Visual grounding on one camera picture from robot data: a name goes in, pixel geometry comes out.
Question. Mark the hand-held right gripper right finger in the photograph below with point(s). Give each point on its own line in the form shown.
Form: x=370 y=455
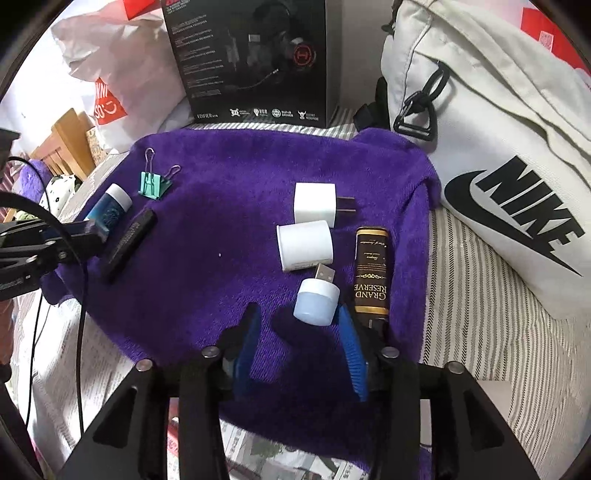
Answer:
x=353 y=360

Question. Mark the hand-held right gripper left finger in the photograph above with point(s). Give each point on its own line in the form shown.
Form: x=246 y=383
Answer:
x=244 y=350

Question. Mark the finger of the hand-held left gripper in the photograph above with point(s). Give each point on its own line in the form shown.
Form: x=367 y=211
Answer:
x=90 y=228
x=69 y=256

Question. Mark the blue bottle white cap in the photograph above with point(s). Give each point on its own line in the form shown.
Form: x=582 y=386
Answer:
x=108 y=210

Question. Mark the white usb night light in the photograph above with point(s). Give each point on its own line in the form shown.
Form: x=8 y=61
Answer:
x=316 y=300

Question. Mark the green binder clip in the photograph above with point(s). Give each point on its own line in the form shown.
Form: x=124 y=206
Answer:
x=152 y=187

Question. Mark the white rounded charger cube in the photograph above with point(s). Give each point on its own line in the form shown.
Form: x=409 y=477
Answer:
x=304 y=244

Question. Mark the black stick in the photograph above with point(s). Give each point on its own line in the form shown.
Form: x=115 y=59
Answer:
x=127 y=244

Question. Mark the white dotted cloth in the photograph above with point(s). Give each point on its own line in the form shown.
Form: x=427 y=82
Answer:
x=60 y=189

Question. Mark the brown bar gold print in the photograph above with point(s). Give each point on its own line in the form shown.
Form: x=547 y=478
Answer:
x=371 y=277

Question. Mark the wooden chair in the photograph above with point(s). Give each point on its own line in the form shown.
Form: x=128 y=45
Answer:
x=69 y=138

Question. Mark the newspaper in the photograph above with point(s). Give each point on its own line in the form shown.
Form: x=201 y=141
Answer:
x=258 y=452

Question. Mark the purple towel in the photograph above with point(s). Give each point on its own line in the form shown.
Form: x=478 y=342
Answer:
x=221 y=221

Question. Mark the white plug charger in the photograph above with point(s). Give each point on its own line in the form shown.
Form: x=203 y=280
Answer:
x=314 y=203

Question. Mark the white shopping bag red label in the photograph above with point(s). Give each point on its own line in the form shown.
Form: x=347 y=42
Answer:
x=138 y=69

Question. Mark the black headphone box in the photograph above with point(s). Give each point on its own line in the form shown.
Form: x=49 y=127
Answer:
x=221 y=69

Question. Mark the white backpack black logo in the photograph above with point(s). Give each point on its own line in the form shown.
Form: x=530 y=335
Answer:
x=485 y=115

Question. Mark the red and white bag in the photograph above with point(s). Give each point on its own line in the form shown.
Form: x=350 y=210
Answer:
x=549 y=37

